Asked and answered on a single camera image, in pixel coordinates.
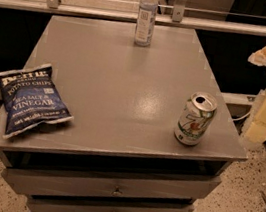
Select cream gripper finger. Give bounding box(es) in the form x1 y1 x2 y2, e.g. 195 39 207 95
247 46 266 67

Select blue potato chip bag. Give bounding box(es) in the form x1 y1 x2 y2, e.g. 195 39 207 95
0 63 73 139

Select green white 7up can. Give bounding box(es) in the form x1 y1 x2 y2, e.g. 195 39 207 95
174 92 218 146

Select clear plastic water bottle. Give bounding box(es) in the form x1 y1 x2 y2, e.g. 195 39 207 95
134 0 159 46

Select grey drawer cabinet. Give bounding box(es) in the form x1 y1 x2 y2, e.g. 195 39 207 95
0 16 247 212

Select white cable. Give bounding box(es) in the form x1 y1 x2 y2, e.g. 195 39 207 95
231 74 266 128

